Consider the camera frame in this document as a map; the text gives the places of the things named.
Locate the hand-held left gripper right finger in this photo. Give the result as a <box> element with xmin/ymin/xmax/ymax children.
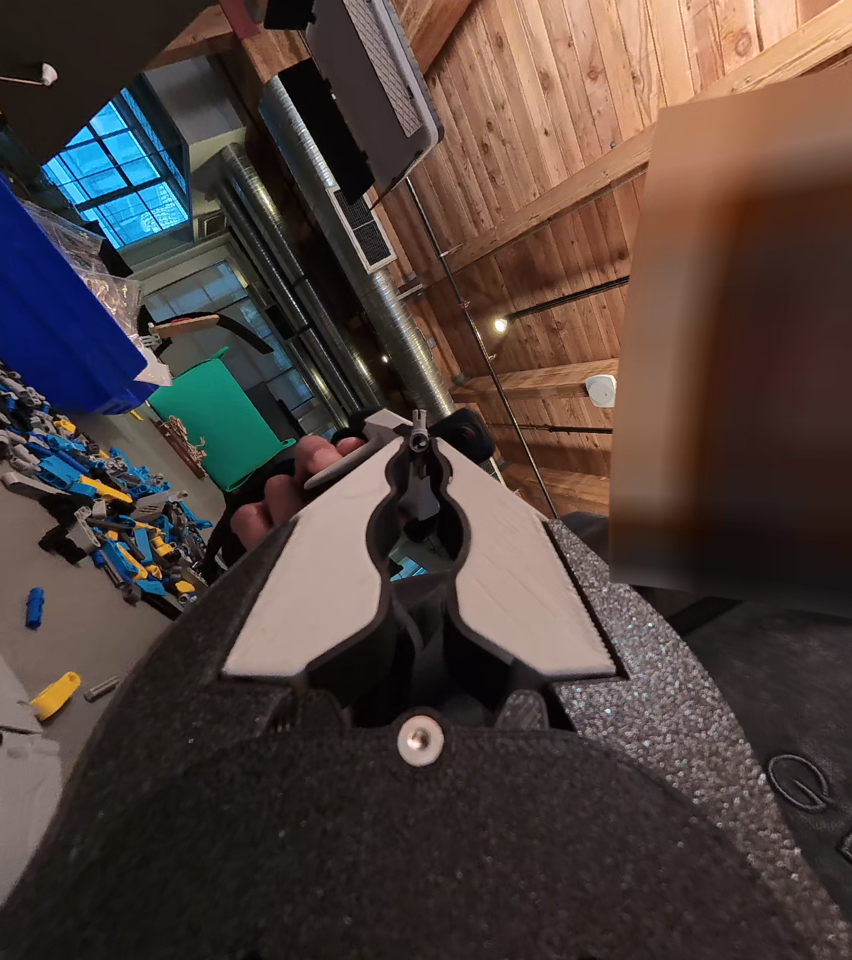
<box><xmin>432</xmin><ymin>438</ymin><xmax>626</xmax><ymax>710</ymax></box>

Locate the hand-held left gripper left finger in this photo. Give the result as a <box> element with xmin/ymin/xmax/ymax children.
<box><xmin>222</xmin><ymin>437</ymin><xmax>410</xmax><ymax>710</ymax></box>

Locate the grey pin connector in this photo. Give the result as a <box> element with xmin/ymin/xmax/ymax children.
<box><xmin>405</xmin><ymin>408</ymin><xmax>433</xmax><ymax>481</ymax></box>

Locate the pile of small brick parts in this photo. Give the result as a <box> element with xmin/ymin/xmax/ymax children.
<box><xmin>0</xmin><ymin>322</ymin><xmax>215</xmax><ymax>606</ymax></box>

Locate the person's right hand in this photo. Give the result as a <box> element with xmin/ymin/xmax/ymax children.
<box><xmin>231</xmin><ymin>435</ymin><xmax>367</xmax><ymax>550</ymax></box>

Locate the teal plastic bin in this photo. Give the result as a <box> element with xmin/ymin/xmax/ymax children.
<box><xmin>147</xmin><ymin>346</ymin><xmax>297</xmax><ymax>494</ymax></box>

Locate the wooden cutout model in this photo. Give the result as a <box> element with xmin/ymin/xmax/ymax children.
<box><xmin>156</xmin><ymin>416</ymin><xmax>210</xmax><ymax>483</ymax></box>

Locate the ceiling conduit pipe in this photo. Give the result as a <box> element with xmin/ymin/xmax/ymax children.
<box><xmin>405</xmin><ymin>176</ymin><xmax>558</xmax><ymax>519</ymax></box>

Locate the white vent grille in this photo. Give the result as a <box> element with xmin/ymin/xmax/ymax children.
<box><xmin>327</xmin><ymin>187</ymin><xmax>399</xmax><ymax>274</ymax></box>

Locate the yellow wedge brick piece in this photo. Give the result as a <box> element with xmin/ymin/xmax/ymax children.
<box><xmin>30</xmin><ymin>671</ymin><xmax>84</xmax><ymax>724</ymax></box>

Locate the small clear plastic bag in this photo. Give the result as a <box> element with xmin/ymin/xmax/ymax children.
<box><xmin>21</xmin><ymin>198</ymin><xmax>145</xmax><ymax>333</ymax></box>

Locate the blue-lit paned window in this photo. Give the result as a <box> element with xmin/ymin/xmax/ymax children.
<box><xmin>42</xmin><ymin>86</ymin><xmax>192</xmax><ymax>250</ymax></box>

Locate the blue plastic bin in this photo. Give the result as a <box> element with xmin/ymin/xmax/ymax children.
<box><xmin>0</xmin><ymin>108</ymin><xmax>162</xmax><ymax>415</ymax></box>

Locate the grey vented unit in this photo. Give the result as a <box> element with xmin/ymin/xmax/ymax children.
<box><xmin>259</xmin><ymin>0</ymin><xmax>447</xmax><ymax>205</ymax></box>

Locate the silver ventilation duct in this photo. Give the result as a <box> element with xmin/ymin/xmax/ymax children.
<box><xmin>216</xmin><ymin>75</ymin><xmax>472</xmax><ymax>429</ymax></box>

